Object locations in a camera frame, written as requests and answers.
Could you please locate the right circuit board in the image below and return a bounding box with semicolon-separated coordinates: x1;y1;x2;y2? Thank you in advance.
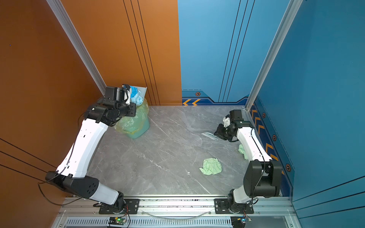
231;216;252;228

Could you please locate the blue paper scrap far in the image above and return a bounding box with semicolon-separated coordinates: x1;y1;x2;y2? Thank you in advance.
130;86;140;99

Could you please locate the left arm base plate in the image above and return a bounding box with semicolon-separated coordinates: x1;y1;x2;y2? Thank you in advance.
98;199;140;215

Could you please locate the aluminium corner post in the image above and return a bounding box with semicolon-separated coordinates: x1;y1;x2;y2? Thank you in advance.
245;0;303;111
47;0;106;95

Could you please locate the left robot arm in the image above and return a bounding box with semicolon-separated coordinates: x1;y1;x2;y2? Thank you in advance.
45;85;139;213

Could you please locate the aluminium frame rail front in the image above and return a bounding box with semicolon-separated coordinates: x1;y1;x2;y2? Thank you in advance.
52;195;301;228

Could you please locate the teal dustpan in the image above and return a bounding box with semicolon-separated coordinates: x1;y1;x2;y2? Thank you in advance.
122;85;147;105

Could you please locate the green trash bin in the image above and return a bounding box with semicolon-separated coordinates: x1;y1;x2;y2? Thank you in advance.
115;98;151;139

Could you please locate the small green paper scrap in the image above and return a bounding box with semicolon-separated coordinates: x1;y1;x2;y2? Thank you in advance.
238;144;249;160

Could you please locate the right aluminium corner post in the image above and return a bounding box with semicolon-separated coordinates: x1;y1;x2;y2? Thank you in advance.
245;0;303;111

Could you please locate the left circuit board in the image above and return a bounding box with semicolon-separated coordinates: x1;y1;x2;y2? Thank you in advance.
108;217;128;228

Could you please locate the left aluminium corner post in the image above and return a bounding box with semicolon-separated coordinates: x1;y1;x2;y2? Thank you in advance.
47;0;106;95

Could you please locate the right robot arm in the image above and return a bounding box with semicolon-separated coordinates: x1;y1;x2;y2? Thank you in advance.
214;121;282;213

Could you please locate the large green crumpled paper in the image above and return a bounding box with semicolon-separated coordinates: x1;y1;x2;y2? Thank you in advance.
199;158;222;175

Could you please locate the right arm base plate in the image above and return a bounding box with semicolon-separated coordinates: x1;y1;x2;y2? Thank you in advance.
214;198;254;214

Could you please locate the circuit board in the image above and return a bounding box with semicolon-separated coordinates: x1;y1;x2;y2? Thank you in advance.
231;216;252;228
108;217;128;228

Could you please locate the light blue paper scrap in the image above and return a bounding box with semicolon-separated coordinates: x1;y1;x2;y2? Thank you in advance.
131;94;144;106

